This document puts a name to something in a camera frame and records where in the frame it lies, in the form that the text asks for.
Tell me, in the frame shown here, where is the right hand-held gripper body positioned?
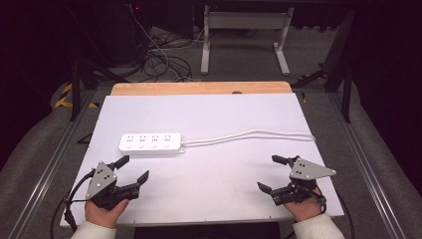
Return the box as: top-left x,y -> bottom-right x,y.
271,156 -> 337,212

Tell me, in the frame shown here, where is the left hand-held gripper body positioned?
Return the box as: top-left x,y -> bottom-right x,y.
85,161 -> 140,211

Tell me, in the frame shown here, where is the person's left hand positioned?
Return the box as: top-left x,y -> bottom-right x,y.
84,198 -> 130,230

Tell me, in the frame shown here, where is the person's right hand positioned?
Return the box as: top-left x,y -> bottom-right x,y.
283,188 -> 323,223

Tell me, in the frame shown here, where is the white power strip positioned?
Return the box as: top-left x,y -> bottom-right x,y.
117,131 -> 186,156

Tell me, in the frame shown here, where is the white table board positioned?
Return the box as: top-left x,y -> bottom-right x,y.
60,92 -> 345,227

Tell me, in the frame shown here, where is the person's dark clothing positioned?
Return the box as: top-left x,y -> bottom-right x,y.
133,221 -> 282,239

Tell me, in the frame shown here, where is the yellow black hazard tape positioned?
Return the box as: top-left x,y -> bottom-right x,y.
54,82 -> 101,110

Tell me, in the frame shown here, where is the black tripod stand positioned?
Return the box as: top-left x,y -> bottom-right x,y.
67,59 -> 131,122

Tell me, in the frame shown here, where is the black metal stand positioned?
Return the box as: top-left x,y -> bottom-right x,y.
291,9 -> 356,124

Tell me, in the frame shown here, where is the wooden table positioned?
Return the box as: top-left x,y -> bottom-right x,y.
109,81 -> 294,97

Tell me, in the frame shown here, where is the dark computer case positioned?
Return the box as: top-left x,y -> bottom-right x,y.
98,0 -> 149,68

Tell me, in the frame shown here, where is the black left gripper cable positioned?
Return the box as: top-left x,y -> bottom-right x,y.
49,168 -> 98,239

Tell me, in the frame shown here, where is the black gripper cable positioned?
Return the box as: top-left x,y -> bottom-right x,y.
317,187 -> 355,239
49,168 -> 98,239

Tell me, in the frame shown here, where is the white power strip cable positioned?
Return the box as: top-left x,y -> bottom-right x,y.
181,128 -> 317,147

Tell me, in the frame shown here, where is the aluminium floor rail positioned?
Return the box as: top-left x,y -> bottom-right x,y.
6,89 -> 98,239
325,92 -> 408,239

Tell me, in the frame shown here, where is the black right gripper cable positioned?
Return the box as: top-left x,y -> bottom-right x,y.
317,187 -> 355,239

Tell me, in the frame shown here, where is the tangle of floor cables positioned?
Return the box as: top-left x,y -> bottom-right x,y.
126,3 -> 204,84

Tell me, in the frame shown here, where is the white metal desk frame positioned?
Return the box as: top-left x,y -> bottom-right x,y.
199,4 -> 296,77

